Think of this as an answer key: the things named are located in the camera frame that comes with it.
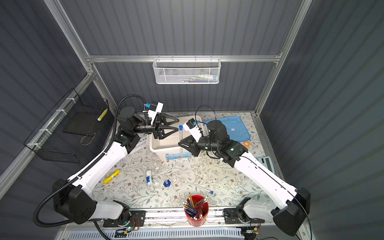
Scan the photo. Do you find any black wire side basket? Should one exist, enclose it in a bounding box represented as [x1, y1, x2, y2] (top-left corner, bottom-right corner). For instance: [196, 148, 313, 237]
[24, 89, 112, 164]

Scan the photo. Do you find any white wire wall basket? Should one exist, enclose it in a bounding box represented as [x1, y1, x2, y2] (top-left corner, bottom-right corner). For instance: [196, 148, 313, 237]
[153, 59, 222, 85]

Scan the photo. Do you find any yellow marker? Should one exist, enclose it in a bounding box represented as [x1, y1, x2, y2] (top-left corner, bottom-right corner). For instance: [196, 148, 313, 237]
[103, 170, 121, 184]

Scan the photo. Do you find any blue plastic bin lid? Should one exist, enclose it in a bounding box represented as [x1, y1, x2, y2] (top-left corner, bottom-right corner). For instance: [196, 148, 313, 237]
[217, 116, 251, 142]

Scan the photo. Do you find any white blue small bottle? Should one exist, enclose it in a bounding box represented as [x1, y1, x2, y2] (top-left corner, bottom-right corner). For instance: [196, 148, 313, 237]
[146, 170, 153, 186]

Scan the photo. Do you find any clear glass flask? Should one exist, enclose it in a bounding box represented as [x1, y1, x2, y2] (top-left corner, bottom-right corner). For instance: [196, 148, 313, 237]
[151, 163, 163, 175]

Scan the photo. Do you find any blue bottle cap piece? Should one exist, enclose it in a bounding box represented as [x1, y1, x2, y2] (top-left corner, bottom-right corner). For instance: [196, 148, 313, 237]
[163, 180, 172, 188]

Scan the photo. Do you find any white plastic storage bin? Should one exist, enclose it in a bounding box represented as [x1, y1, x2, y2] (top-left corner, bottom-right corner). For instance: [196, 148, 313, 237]
[147, 115, 195, 162]

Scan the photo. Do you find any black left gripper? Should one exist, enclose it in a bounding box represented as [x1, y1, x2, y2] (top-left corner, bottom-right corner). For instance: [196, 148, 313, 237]
[131, 113, 179, 141]

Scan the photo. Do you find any red pencil cup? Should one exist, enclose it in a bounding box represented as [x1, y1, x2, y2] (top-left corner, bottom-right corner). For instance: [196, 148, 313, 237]
[184, 195, 209, 227]

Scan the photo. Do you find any teal calculator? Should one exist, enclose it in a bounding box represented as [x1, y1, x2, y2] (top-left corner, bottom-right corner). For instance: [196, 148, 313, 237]
[257, 156, 276, 174]

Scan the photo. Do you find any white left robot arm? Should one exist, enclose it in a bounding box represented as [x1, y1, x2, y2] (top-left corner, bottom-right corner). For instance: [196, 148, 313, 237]
[33, 94, 179, 228]

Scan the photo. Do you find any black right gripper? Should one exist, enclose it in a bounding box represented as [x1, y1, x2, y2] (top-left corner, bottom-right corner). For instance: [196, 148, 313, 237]
[178, 134, 219, 157]

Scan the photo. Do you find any yellow item in basket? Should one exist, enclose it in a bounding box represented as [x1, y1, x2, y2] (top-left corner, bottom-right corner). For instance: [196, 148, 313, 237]
[97, 108, 109, 122]

